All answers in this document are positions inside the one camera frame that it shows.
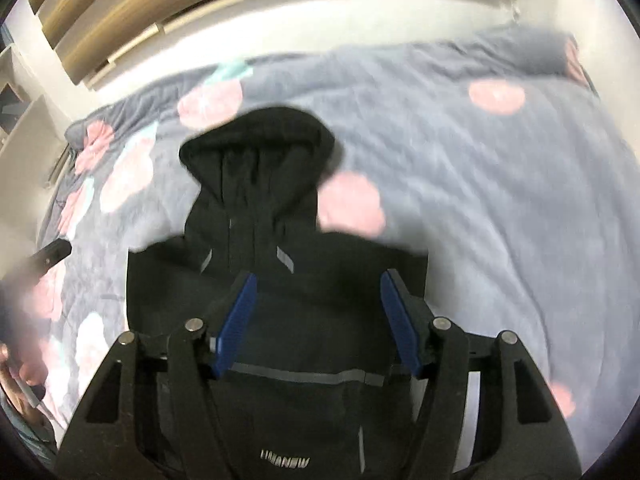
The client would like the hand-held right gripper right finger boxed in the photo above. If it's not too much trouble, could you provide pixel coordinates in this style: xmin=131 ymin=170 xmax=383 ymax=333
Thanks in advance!
xmin=379 ymin=268 xmax=584 ymax=480

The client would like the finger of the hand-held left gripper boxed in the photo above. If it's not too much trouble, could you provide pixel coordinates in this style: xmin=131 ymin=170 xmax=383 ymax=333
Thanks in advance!
xmin=27 ymin=238 xmax=72 ymax=281

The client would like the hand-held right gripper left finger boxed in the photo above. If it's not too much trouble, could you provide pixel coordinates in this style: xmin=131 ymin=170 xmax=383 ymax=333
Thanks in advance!
xmin=52 ymin=270 xmax=259 ymax=480

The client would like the black hooded jacket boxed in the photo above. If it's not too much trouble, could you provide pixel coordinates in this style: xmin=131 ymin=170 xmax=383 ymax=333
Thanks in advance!
xmin=125 ymin=104 xmax=431 ymax=480

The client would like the grey floral blanket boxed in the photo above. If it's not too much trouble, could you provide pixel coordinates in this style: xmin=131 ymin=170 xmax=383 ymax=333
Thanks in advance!
xmin=35 ymin=25 xmax=636 ymax=441

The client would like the white shelf unit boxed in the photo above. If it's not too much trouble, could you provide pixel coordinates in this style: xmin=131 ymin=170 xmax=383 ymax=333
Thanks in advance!
xmin=0 ymin=42 xmax=38 ymax=151

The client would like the wooden window blind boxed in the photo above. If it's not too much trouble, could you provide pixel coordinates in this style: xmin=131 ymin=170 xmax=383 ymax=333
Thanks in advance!
xmin=27 ymin=0 xmax=506 ymax=92

